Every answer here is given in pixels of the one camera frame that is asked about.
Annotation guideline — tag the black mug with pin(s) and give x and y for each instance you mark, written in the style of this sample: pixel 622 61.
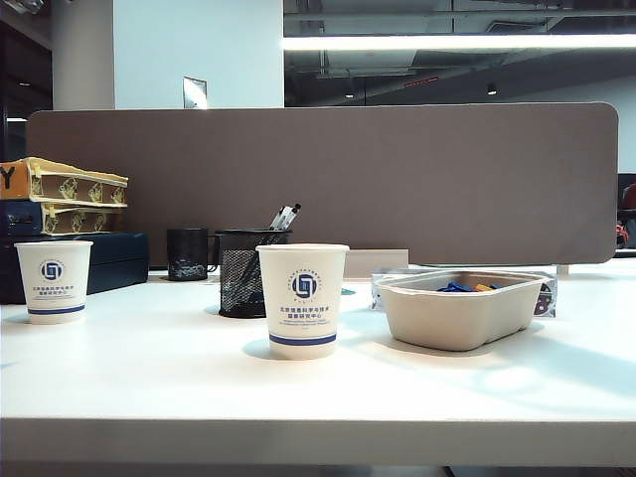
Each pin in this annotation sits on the black mug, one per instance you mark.
pixel 186 253

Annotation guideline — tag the beige pulp tray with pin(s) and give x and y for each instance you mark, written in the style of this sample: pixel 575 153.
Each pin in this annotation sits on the beige pulp tray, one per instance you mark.
pixel 447 323

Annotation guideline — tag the small framed wall sign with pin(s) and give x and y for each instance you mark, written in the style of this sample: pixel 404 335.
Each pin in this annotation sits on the small framed wall sign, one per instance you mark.
pixel 195 92

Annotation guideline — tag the blue plastic piece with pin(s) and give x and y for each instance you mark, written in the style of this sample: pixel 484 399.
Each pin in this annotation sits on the blue plastic piece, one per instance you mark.
pixel 454 286

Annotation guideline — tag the brown desk divider panel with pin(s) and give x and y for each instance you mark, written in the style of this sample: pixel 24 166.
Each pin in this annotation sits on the brown desk divider panel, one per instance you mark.
pixel 397 174

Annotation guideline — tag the black gel pen clear cap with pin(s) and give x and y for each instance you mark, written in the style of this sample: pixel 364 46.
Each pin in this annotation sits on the black gel pen clear cap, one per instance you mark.
pixel 296 208
pixel 280 218

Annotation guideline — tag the white round pillar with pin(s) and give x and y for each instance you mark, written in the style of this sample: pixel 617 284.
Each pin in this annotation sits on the white round pillar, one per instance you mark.
pixel 82 54

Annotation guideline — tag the long ceiling light strip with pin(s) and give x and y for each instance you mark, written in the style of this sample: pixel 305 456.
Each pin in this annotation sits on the long ceiling light strip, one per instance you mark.
pixel 447 42

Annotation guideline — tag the black and red office chair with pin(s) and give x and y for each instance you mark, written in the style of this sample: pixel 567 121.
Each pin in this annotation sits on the black and red office chair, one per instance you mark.
pixel 628 223

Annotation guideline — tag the orange plastic piece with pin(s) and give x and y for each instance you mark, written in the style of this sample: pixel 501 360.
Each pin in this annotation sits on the orange plastic piece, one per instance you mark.
pixel 484 287

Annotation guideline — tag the red ceiling sign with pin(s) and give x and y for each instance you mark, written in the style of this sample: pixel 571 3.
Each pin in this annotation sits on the red ceiling sign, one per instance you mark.
pixel 422 82

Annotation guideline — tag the white divider foot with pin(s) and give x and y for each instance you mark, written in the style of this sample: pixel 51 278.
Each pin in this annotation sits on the white divider foot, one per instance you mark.
pixel 562 270

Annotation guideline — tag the black mesh pen holder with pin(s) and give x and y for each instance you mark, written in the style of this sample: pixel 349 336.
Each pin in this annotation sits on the black mesh pen holder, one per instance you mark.
pixel 238 283

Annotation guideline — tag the wooden toy boxes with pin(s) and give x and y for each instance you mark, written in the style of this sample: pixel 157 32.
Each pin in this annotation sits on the wooden toy boxes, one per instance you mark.
pixel 74 186
pixel 74 221

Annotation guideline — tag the beige divider base block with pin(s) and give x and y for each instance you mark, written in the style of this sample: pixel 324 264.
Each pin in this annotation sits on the beige divider base block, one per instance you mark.
pixel 377 263

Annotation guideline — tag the white paper cup blue logo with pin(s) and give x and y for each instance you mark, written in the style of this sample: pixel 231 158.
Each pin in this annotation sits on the white paper cup blue logo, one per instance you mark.
pixel 53 293
pixel 303 325

